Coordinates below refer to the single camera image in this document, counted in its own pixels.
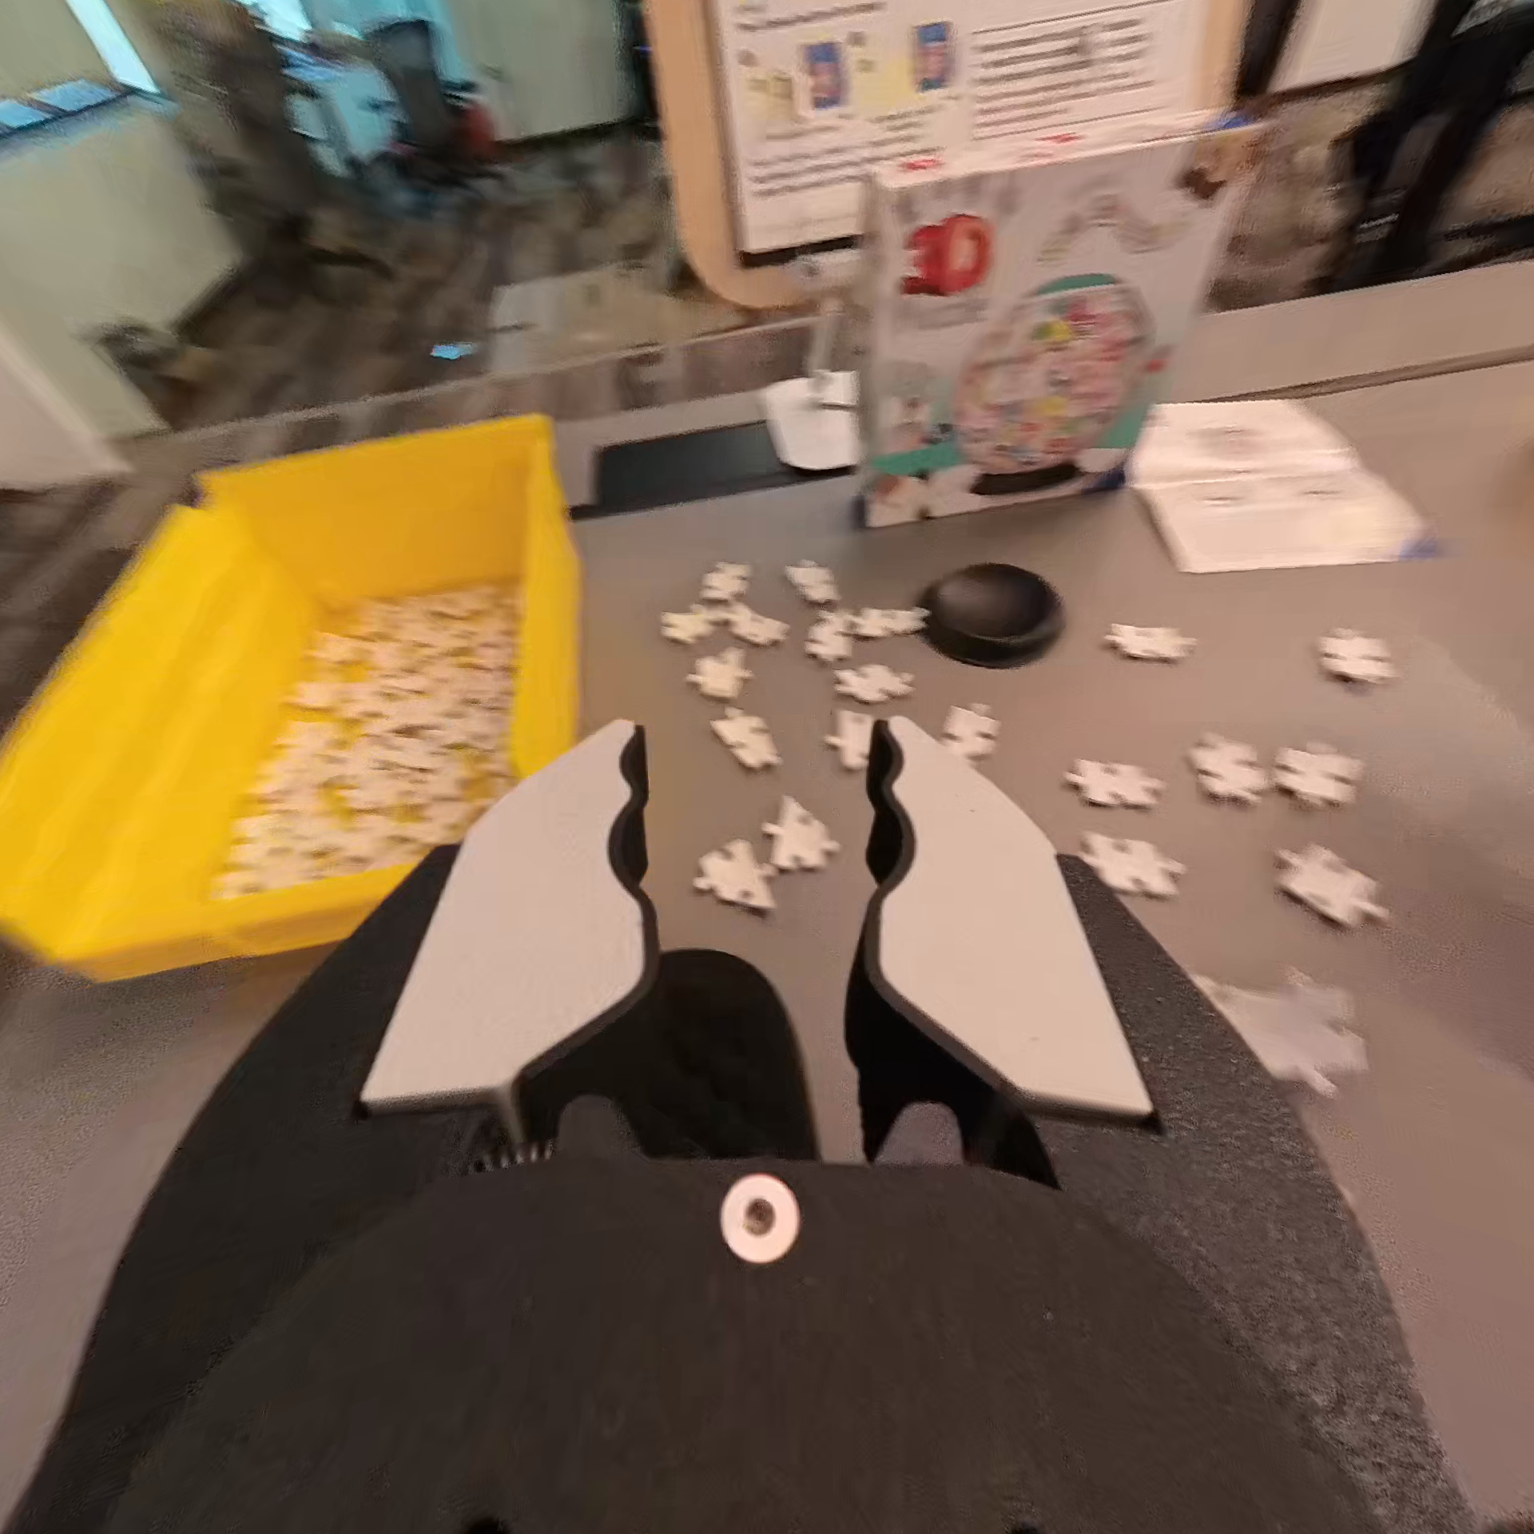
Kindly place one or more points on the black flat pad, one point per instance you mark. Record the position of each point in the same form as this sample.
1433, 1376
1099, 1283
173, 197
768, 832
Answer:
694, 463

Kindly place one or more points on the black round stand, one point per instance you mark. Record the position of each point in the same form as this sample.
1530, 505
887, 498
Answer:
988, 611

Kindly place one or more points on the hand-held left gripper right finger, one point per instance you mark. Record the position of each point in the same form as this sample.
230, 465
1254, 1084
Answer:
993, 947

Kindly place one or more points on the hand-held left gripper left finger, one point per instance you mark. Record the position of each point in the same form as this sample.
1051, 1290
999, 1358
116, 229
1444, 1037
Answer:
527, 936

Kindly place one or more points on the white stand base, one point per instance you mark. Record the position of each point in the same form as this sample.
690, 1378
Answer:
814, 427

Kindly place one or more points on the puzzle ball box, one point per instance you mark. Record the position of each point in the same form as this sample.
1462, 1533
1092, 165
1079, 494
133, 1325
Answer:
1042, 361

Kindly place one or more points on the scattered loose puzzle pieces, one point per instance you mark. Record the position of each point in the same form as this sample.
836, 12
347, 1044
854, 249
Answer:
1114, 783

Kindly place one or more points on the heap of unsorted puzzle pieces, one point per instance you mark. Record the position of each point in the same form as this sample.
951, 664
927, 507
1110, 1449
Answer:
383, 744

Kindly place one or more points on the poster board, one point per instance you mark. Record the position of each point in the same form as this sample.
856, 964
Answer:
958, 109

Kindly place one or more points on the yellow plastic bin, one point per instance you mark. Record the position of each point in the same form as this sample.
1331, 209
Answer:
118, 779

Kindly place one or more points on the folded instruction leaflet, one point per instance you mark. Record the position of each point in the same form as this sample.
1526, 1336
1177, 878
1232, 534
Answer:
1269, 492

